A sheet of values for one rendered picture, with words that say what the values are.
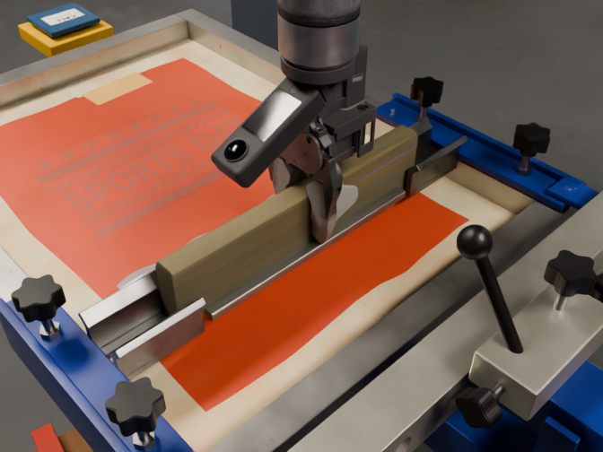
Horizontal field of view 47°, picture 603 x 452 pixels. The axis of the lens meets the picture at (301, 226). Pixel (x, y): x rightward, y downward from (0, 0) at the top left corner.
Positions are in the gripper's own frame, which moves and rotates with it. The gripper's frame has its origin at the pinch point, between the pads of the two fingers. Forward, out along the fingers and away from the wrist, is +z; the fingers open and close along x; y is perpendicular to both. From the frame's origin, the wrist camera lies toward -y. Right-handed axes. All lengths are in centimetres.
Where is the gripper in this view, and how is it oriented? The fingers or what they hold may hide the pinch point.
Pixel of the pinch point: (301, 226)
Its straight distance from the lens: 77.4
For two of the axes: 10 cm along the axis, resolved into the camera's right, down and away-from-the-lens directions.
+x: -6.8, -4.7, 5.6
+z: 0.0, 7.6, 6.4
